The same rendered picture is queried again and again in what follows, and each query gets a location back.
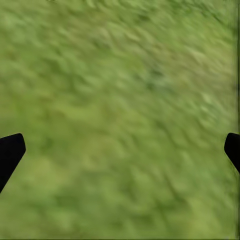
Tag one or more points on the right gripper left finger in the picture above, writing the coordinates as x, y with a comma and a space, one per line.
12, 149

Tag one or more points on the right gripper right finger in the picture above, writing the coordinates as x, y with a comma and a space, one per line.
232, 149

